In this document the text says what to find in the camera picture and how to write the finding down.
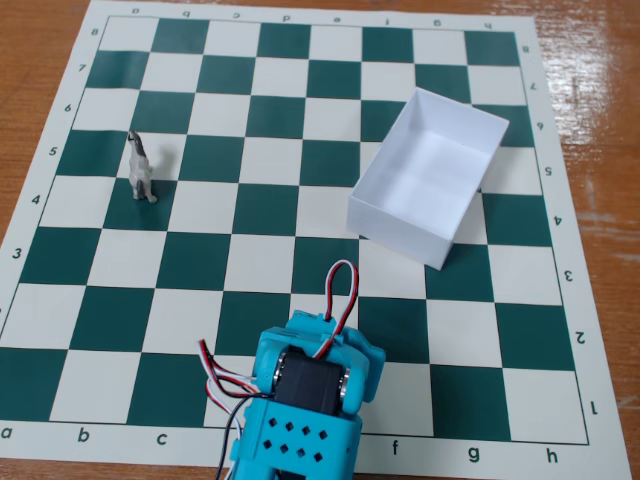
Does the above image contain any turquoise gripper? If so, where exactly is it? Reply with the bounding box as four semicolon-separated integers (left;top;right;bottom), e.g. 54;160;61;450
285;309;341;337

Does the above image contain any white open cardboard box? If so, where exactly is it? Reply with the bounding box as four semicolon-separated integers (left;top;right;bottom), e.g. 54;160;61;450
347;87;512;272

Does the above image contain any looped red white black cable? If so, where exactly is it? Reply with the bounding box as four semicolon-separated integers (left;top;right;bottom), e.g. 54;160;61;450
313;259;361;360

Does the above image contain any red white black servo cable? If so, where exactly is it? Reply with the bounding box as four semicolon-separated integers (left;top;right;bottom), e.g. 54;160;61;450
198;339;262;417

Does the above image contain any thin black cable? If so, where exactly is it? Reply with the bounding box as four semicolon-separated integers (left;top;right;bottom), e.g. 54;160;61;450
216;394;261;480

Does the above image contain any green white chessboard mat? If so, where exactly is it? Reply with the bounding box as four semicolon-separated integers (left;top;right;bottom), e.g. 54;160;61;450
0;0;634;480

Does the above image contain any grey white toy horse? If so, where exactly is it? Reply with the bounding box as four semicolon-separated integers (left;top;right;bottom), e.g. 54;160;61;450
127;130;159;204

